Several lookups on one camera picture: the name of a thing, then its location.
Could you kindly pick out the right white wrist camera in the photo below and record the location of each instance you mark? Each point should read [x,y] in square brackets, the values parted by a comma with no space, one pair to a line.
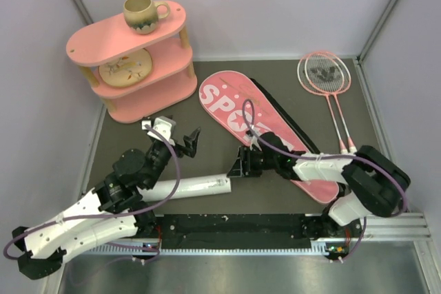
[252,139]

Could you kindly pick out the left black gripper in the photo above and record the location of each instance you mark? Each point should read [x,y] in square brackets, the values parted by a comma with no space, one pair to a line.
[191,143]

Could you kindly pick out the beige ceramic mug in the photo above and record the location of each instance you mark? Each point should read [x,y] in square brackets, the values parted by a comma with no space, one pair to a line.
[143,16]

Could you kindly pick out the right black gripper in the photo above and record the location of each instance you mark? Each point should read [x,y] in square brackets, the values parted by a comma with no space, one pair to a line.
[243,165]

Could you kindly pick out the pink sport racket bag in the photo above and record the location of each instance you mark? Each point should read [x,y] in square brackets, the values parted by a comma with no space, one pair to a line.
[222,95]

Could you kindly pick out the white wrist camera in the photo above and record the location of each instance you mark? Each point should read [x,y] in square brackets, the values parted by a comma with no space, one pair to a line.
[252,139]
[163,125]

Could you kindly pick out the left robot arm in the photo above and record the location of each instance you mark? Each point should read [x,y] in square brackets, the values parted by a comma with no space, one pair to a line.
[113,209]

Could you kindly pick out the pink badminton racket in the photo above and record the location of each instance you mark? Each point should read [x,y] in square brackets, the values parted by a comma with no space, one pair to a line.
[320,74]
[347,84]

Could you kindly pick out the pink three-tier wooden shelf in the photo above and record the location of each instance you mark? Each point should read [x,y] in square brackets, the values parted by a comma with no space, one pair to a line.
[171,80]

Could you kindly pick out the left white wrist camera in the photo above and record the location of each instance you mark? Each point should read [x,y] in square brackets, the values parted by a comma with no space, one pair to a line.
[163,125]

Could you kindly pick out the white shuttlecock tube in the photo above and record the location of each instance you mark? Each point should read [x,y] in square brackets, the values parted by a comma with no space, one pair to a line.
[189,188]

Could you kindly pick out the cream floral plate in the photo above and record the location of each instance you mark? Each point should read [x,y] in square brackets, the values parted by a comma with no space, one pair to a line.
[127,70]

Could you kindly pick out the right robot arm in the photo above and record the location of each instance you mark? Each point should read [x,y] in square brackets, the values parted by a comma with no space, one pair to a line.
[376,185]

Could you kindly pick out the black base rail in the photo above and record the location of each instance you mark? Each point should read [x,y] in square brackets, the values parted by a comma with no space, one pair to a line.
[257,234]

